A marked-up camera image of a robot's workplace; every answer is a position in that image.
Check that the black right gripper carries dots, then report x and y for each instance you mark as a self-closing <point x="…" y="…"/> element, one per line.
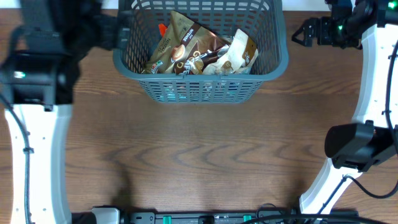
<point x="315" y="31"/>

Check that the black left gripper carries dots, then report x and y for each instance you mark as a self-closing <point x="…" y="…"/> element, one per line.
<point x="100" y="28"/>

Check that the white brown snack bag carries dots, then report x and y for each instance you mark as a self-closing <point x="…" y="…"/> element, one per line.
<point x="239" y="58"/>

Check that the orange spaghetti pack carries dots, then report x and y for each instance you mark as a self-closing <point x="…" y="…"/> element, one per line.
<point x="162" y="29"/>

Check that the gold coffee bag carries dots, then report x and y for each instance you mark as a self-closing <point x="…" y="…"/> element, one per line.
<point x="186" y="48"/>

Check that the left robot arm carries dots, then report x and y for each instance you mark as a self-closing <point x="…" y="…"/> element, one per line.
<point x="37" y="81"/>

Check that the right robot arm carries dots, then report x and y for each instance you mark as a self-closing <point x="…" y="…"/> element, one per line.
<point x="371" y="137"/>

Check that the grey plastic basket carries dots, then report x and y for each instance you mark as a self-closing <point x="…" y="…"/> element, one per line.
<point x="261" y="20"/>

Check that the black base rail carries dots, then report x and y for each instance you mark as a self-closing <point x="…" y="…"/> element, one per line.
<point x="202" y="217"/>

